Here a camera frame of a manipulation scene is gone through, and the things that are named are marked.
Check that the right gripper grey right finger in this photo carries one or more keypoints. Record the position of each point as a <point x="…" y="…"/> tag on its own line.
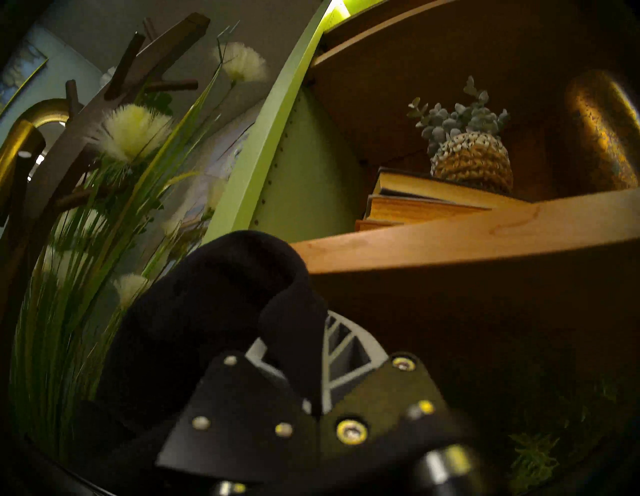
<point x="380" y="400"/>

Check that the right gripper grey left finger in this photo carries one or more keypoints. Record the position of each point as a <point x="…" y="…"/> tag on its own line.
<point x="235" y="425"/>

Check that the black jacket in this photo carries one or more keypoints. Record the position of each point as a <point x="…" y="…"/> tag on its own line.
<point x="200" y="300"/>

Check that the wooden coat rack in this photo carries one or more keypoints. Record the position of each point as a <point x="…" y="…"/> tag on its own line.
<point x="155" y="50"/>

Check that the stack of old books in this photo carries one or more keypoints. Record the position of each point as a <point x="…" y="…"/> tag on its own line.
<point x="415" y="210"/>

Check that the old book with dark cover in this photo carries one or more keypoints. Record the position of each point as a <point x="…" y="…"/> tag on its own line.
<point x="440" y="190"/>

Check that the succulent in woven pot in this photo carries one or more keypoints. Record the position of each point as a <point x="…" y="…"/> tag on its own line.
<point x="472" y="162"/>

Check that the heron painting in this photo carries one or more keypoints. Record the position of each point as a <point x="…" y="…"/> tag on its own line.
<point x="220" y="155"/>

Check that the green hutch cabinet wooden shelves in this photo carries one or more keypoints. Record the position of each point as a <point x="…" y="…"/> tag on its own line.
<point x="265" y="150"/>

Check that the artificial grass with pompom flowers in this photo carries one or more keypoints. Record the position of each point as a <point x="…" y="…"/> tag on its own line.
<point x="132" y="132"/>

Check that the dark green leafy plant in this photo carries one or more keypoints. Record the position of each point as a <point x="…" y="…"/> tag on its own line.
<point x="160" y="102"/>

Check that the bronze metallic vase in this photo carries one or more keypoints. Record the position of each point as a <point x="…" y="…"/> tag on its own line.
<point x="600" y="135"/>

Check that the brass floor lamp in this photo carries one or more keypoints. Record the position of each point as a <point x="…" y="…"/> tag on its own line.
<point x="15" y="145"/>

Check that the water lily painting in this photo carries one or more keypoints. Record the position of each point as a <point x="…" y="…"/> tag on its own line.
<point x="20" y="70"/>

